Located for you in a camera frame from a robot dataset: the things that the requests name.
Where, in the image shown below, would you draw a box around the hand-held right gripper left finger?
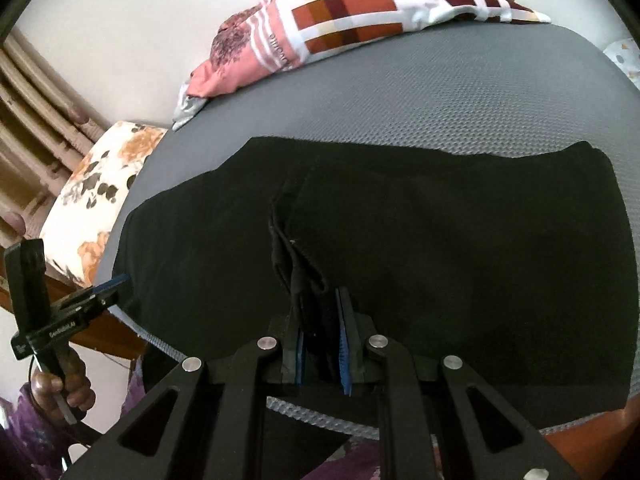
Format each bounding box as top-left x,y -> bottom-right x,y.
62,310 -> 307,480

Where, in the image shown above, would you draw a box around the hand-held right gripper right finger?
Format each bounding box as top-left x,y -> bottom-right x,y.
336,287 -> 583,480

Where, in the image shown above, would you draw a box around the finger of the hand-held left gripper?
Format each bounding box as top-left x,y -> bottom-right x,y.
55,273 -> 130,322

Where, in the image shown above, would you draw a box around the black pants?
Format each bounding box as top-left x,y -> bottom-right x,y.
112,136 -> 632,413

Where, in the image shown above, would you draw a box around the person's left forearm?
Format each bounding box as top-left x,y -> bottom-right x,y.
0,382 -> 71,480

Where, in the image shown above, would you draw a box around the person's left hand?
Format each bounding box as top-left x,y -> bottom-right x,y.
31,347 -> 96,423

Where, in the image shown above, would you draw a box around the floral bed sheet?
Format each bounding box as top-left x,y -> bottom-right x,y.
39,121 -> 169,288

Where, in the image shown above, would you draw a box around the beige curtain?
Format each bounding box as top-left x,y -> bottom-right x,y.
0,27 -> 119,251

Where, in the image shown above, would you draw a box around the grey mesh mattress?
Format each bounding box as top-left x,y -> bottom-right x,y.
107,22 -> 640,442

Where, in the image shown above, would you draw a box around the checked patterned blanket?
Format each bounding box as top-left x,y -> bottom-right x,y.
172,0 -> 552,132

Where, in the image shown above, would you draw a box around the white dotted pillow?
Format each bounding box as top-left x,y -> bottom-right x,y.
602,39 -> 640,87

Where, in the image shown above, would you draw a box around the wooden bed frame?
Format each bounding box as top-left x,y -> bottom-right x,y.
0,280 -> 632,480

